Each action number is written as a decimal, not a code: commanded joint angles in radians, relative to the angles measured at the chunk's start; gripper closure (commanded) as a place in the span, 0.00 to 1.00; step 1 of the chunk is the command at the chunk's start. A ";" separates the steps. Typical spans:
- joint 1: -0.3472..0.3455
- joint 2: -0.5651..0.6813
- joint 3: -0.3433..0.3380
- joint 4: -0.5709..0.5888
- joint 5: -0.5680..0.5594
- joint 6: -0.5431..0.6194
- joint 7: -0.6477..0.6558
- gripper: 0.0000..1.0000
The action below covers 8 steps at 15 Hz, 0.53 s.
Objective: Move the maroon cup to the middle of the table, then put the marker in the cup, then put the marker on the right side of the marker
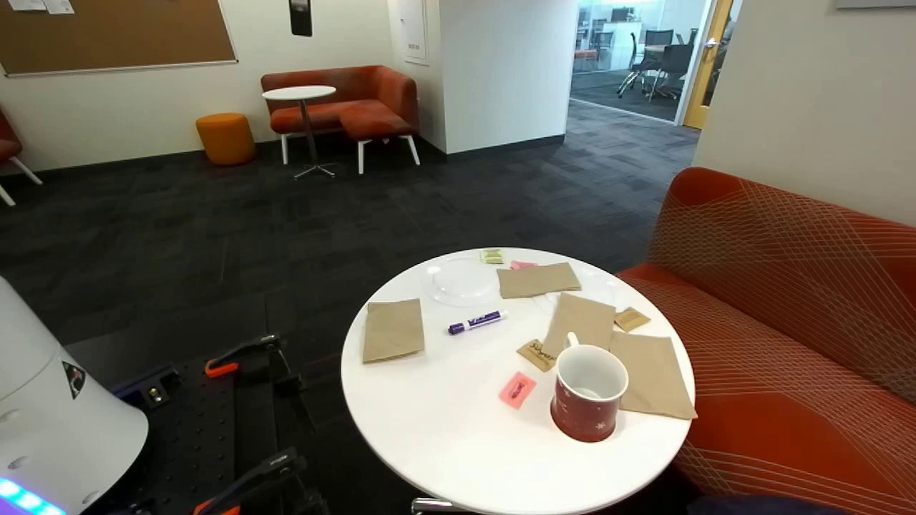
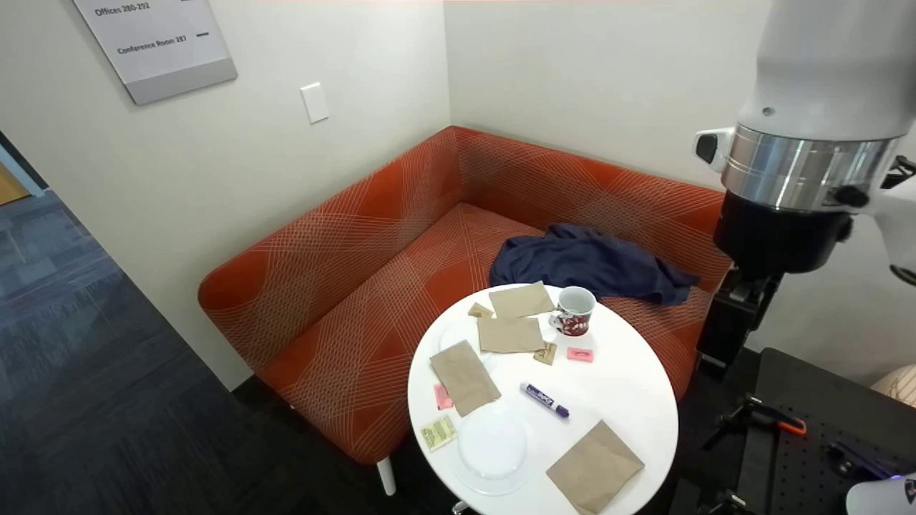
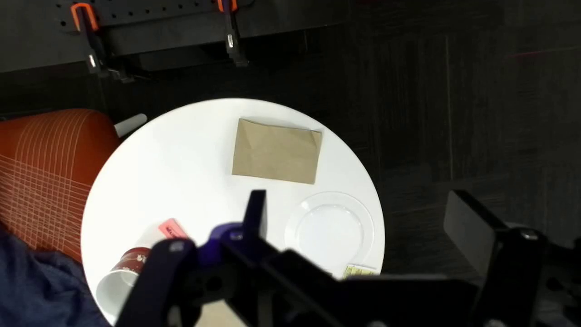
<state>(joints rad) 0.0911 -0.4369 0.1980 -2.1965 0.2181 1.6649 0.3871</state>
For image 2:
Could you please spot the navy blue cloth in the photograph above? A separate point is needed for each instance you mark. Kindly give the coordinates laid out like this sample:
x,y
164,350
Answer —
x,y
581,260

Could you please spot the yellow green packet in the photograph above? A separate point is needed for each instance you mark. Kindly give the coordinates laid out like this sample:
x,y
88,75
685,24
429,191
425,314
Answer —
x,y
438,433

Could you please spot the grey wall sign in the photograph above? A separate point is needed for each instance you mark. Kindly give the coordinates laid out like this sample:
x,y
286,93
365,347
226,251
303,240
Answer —
x,y
157,47

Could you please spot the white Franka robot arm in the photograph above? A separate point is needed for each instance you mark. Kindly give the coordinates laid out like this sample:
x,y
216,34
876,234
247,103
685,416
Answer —
x,y
830,58

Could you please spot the beige rounded object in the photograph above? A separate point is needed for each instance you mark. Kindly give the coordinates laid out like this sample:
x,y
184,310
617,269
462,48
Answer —
x,y
898,387

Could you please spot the silver table pedestal base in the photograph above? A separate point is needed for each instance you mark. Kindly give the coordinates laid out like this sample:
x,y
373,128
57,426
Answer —
x,y
459,506

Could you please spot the pink sweetener packet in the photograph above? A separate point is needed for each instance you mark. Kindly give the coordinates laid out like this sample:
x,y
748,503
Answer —
x,y
578,353
442,394

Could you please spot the orange fabric corner sofa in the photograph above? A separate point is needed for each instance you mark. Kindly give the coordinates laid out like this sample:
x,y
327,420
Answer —
x,y
382,257

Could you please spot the white plate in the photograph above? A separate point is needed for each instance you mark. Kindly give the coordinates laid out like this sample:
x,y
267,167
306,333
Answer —
x,y
491,443

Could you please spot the brown sugar packet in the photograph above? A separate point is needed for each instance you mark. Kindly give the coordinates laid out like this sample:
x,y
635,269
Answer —
x,y
545,353
478,310

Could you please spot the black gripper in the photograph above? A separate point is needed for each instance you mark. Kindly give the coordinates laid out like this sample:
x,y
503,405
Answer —
x,y
777,233

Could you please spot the purple Expo marker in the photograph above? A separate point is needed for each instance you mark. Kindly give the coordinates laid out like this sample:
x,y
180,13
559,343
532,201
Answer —
x,y
545,402

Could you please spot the maroon white ceramic mug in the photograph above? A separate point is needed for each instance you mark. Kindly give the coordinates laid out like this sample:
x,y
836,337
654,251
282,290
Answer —
x,y
575,303

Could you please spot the black mounting platform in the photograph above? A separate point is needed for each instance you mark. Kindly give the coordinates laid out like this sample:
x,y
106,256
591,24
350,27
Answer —
x,y
820,402

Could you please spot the brown paper napkin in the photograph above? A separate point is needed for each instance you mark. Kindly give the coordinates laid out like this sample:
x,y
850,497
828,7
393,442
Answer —
x,y
506,336
465,377
594,470
519,300

